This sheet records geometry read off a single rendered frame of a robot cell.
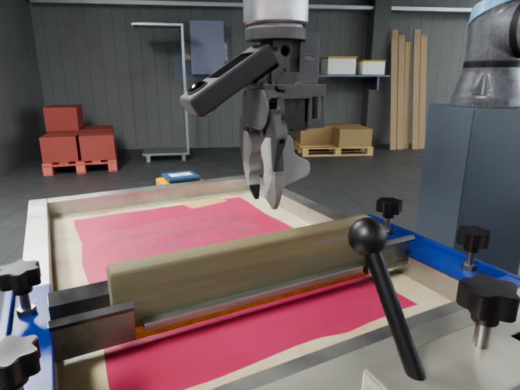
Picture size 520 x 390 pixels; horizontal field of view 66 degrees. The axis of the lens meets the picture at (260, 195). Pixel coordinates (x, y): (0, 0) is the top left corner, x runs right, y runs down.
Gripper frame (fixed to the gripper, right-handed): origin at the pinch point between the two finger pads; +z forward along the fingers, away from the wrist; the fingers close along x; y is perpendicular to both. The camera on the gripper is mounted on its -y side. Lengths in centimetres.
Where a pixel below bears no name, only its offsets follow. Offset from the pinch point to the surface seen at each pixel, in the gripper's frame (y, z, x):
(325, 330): 4.8, 16.3, -8.8
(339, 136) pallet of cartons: 395, 85, 490
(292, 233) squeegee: 4.4, 5.8, -0.9
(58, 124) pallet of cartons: -16, 55, 617
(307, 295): 7.4, 16.3, -0.8
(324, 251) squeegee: 9.4, 9.3, -1.8
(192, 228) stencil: 0.8, 16.5, 33.4
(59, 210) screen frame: -24, 15, 56
